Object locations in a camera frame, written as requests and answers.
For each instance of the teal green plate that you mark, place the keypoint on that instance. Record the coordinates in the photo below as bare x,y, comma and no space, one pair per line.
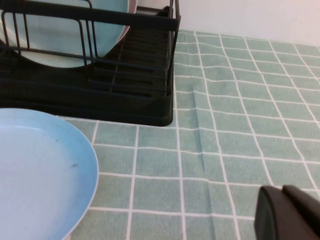
50,32

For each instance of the light blue plate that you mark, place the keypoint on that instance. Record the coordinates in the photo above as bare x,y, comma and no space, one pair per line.
37,175

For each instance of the green checkered tablecloth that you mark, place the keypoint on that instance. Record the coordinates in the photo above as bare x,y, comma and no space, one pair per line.
225,150

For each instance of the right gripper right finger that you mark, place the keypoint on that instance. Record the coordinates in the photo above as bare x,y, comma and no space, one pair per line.
307,215

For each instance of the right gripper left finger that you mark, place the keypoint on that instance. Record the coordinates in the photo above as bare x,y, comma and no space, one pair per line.
270,220

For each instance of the pink plate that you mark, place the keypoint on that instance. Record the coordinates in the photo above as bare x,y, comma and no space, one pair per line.
132,7

